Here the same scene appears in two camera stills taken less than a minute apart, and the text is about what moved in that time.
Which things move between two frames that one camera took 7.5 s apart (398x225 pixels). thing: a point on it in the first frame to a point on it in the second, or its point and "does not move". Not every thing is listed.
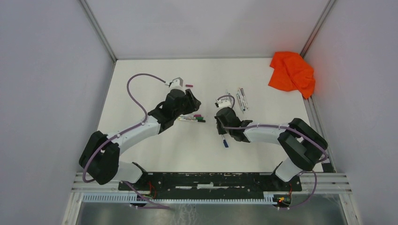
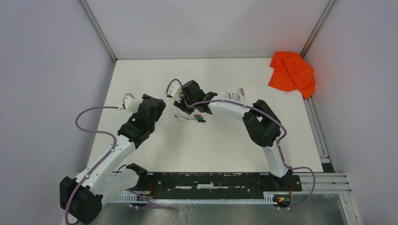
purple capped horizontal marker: x=193 y=116 does not move
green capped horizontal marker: x=191 y=118 does not move
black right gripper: x=220 y=130 to x=180 y=104
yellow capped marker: x=243 y=103 does not move
